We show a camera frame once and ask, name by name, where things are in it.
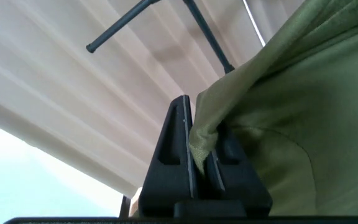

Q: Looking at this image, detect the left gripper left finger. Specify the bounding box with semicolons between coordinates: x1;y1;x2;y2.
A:
138;95;199;218

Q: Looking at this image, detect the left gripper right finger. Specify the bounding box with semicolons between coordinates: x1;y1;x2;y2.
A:
197;122;273;218

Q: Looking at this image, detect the beige curtain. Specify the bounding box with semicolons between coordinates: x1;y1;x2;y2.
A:
0;0;307;200

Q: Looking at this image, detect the black clothes rack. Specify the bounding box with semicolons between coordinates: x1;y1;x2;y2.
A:
85;0;236;75

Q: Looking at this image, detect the green printed shirt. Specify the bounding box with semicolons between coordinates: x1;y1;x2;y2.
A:
188;0;358;217

